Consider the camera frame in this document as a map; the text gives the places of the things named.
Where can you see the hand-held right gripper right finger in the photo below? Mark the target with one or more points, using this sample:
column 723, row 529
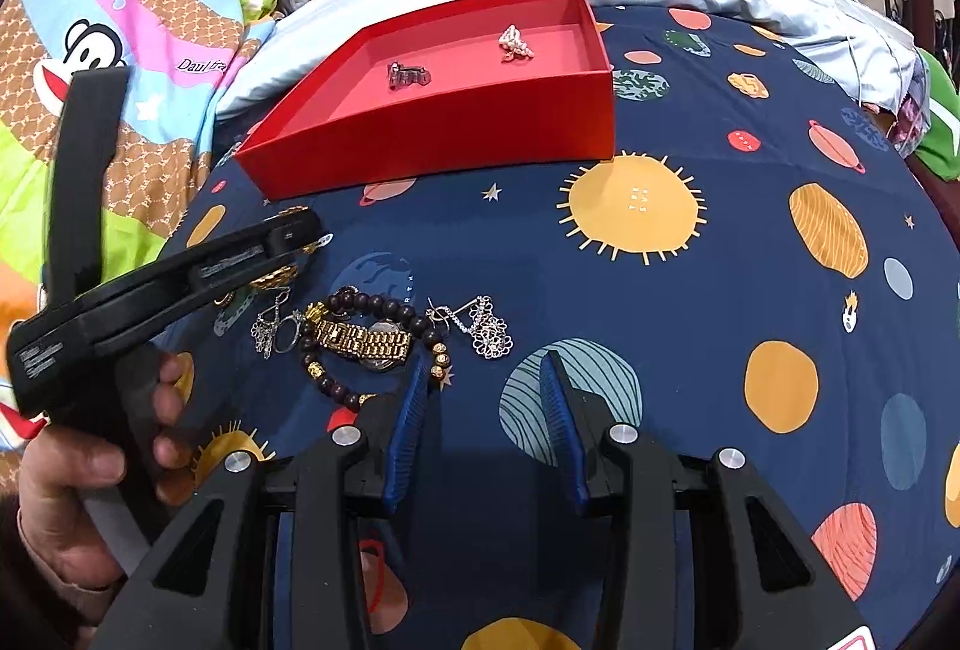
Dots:
column 566, row 432

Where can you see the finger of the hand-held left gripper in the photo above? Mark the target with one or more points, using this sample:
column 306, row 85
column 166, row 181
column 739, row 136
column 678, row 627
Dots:
column 225, row 260
column 86, row 170

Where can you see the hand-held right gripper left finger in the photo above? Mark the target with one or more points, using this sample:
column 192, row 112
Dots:
column 409, row 429

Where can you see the gold bangle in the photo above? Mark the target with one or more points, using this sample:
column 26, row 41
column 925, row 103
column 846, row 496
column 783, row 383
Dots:
column 268, row 280

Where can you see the silver dangle earring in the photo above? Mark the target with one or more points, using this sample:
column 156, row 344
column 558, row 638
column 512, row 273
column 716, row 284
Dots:
column 264, row 329

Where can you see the gold watch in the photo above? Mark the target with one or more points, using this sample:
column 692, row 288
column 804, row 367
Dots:
column 360, row 339

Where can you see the red cardboard box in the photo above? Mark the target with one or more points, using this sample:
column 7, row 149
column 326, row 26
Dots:
column 450, row 125

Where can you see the person's left hand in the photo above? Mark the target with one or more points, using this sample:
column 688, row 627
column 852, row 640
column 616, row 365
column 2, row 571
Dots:
column 67, row 500

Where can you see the white printed cloth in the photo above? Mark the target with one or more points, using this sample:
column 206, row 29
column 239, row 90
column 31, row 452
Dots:
column 19, row 429

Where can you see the navy planet print bedsheet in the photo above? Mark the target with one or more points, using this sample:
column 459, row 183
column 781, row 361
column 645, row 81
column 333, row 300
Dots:
column 750, row 320

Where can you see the green cloth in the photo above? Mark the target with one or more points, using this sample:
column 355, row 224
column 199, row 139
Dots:
column 941, row 118

